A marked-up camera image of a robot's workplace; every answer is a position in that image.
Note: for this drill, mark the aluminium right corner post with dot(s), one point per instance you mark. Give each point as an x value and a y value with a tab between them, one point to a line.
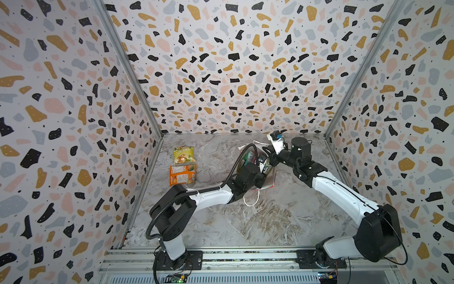
391	18

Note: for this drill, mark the yellow green snack packet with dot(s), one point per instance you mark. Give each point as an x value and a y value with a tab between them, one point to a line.
184	154

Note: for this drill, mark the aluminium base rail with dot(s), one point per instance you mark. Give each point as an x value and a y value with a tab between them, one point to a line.
241	265

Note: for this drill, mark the aluminium left corner post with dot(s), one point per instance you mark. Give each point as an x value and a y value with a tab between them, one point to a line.
99	7

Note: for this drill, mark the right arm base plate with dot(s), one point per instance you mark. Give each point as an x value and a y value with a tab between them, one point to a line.
315	259

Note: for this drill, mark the orange snack packet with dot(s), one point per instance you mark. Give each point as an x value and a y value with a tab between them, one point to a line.
182	174

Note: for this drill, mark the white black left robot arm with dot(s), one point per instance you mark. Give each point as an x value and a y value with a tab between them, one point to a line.
172	213

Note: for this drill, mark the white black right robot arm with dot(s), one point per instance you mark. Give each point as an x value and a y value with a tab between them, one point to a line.
379	231

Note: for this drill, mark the aluminium corner post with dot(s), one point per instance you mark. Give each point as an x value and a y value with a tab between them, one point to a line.
391	18
99	7

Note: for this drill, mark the small green circuit board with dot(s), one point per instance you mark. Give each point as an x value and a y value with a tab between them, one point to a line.
176	279

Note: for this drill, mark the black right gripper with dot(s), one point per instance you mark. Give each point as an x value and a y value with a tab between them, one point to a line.
274	158

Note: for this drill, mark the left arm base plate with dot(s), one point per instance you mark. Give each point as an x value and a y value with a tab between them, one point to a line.
189	260

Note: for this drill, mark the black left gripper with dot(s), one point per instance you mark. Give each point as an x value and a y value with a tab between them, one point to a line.
262	178

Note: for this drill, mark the red paper bag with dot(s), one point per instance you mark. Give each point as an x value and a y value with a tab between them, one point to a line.
262	150

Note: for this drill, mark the right circuit board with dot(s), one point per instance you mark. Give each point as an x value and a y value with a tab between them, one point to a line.
327	278

